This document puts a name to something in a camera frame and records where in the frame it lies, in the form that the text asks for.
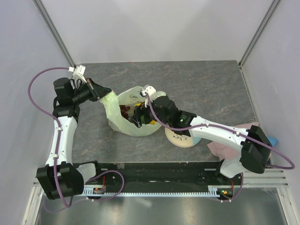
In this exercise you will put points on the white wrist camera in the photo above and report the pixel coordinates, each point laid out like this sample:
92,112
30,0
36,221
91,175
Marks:
149,93
78,73

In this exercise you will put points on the blue object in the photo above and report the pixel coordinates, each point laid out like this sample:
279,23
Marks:
273,141

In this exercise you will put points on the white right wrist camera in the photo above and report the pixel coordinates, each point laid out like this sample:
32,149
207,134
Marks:
149,93

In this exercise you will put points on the white slotted cable duct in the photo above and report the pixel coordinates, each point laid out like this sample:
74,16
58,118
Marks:
100,192

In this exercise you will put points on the aluminium frame post right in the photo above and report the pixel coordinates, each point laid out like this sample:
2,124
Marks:
259,31

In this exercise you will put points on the pink cloth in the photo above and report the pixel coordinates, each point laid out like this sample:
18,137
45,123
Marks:
224,152

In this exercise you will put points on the green avocado print plastic bag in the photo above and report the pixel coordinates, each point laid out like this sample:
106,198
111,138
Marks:
117,122

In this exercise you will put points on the red grape bunch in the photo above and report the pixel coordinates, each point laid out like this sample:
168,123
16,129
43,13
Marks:
124,111

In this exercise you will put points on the cream ceramic plate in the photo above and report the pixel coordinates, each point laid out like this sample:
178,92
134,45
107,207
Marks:
182,141

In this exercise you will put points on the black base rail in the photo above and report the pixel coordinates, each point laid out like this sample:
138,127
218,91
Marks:
199,173

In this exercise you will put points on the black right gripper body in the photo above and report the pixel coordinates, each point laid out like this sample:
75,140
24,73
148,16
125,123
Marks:
148,114

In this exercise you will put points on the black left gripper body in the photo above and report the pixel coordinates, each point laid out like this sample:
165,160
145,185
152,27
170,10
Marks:
82,94

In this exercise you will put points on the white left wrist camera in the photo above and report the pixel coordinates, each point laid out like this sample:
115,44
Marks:
78,73

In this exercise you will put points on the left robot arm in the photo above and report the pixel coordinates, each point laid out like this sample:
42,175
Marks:
59,177

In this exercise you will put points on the aluminium frame post left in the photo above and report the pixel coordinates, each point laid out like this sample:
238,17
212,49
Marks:
54,32

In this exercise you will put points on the aluminium frame post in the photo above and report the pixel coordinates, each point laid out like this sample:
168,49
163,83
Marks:
259,31
54,32

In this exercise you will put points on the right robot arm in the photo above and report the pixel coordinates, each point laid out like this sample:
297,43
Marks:
251,144

